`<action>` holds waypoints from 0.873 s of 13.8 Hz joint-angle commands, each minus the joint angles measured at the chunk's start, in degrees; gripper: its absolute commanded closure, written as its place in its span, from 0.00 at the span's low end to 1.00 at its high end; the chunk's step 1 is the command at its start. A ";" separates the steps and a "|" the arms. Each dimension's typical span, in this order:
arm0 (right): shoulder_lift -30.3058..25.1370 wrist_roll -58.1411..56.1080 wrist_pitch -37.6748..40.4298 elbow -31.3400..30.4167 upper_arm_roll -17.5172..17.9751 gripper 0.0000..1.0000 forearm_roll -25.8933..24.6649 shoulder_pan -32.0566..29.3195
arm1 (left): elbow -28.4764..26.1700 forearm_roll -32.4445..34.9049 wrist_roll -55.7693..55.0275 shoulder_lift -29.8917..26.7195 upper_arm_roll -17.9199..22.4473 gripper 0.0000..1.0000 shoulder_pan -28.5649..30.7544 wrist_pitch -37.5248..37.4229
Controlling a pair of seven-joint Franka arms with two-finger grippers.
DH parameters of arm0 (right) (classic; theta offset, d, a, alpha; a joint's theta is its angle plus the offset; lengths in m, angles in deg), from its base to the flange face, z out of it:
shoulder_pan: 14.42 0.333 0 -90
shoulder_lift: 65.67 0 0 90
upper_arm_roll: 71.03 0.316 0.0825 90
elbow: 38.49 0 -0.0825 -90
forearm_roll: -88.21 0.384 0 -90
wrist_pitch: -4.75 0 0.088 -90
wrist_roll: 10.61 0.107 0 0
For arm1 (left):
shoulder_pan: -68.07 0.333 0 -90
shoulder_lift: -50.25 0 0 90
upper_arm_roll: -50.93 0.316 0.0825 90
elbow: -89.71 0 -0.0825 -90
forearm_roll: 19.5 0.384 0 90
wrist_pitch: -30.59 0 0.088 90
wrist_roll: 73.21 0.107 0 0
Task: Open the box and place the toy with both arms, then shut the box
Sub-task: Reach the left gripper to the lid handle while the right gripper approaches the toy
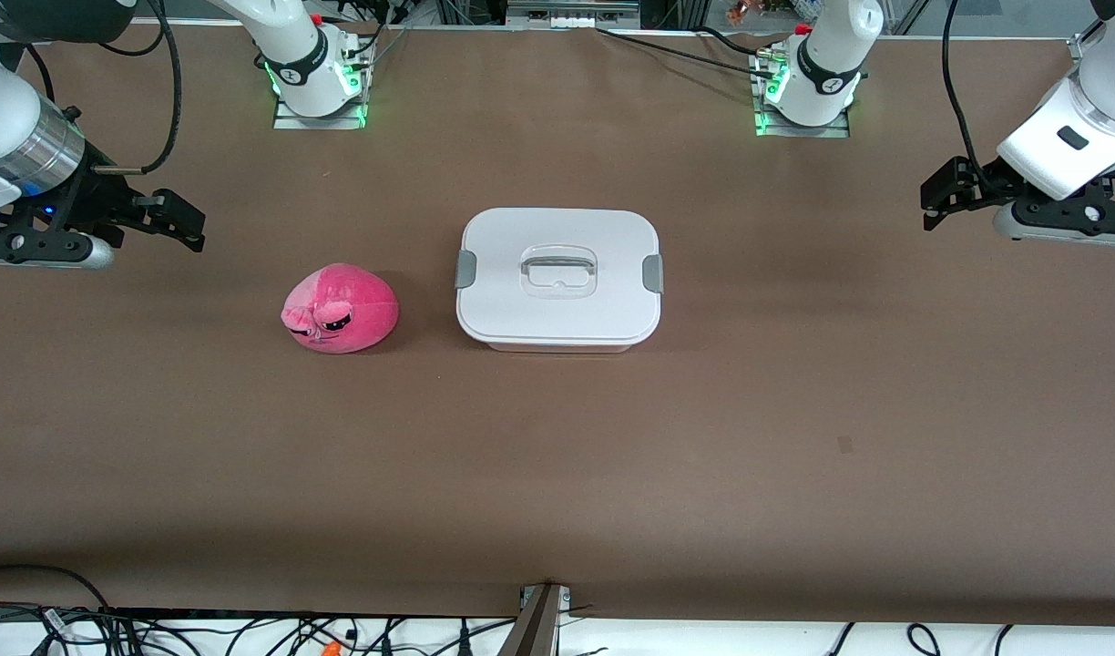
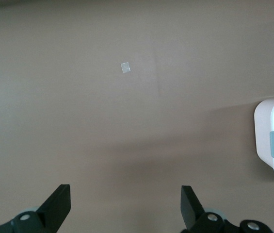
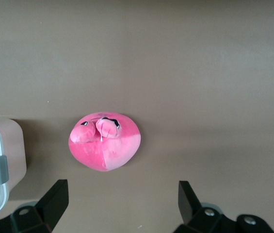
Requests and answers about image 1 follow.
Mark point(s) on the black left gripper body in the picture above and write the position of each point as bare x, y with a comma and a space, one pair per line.
993, 180

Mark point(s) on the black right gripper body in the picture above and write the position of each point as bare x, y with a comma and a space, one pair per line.
91, 198

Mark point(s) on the pink plush toy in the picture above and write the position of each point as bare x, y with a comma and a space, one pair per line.
357, 310

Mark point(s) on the white box lid grey latches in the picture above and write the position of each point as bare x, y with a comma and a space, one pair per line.
612, 310

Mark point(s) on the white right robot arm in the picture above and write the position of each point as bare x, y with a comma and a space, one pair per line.
2, 109

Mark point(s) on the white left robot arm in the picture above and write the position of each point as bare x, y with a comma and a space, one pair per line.
1113, 73

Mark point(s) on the translucent plastic box base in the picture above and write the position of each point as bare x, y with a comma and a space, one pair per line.
557, 348

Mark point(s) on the copper coloured background object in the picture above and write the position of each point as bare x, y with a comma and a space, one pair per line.
744, 11

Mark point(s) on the grey background device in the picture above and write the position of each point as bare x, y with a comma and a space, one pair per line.
571, 11

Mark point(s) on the black power plug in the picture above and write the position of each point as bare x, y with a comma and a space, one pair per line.
463, 642

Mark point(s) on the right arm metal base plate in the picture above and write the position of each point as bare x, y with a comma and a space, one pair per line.
293, 122

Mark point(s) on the aluminium frame profile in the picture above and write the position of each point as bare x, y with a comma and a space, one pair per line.
1079, 44

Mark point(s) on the aluminium table edge bracket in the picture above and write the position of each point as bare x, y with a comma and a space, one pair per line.
532, 633

